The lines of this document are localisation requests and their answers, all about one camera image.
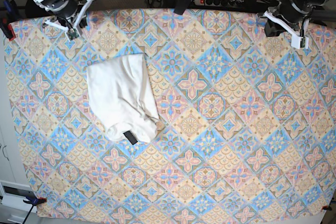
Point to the white printed T-shirt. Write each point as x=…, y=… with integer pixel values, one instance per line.
x=121, y=97

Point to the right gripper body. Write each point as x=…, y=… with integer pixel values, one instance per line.
x=72, y=12

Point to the black orange clamp left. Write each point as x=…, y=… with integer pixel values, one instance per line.
x=33, y=201

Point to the white cabinet with handle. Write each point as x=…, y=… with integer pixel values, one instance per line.
x=13, y=209

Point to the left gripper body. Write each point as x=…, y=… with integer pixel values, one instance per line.
x=273, y=29

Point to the black power strip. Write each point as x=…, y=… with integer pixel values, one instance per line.
x=220, y=3

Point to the blue red clamp upper left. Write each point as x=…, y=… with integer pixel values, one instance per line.
x=12, y=15

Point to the black orange clamp right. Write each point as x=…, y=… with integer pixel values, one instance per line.
x=326, y=208

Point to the patterned pastel tablecloth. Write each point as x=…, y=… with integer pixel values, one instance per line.
x=246, y=131

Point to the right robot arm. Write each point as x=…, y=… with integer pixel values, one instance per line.
x=47, y=3

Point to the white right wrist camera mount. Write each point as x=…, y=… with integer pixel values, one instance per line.
x=55, y=22

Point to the black orange clamp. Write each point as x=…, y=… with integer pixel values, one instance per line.
x=33, y=201
x=326, y=208

